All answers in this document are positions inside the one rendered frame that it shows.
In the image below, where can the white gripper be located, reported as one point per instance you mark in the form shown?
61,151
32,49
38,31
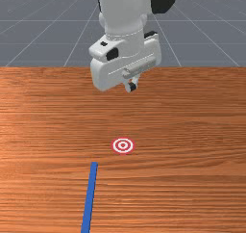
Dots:
112,66

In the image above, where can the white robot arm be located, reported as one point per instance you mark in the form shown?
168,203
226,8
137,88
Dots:
128,9

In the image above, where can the long blue stick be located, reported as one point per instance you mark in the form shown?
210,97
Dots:
89,198

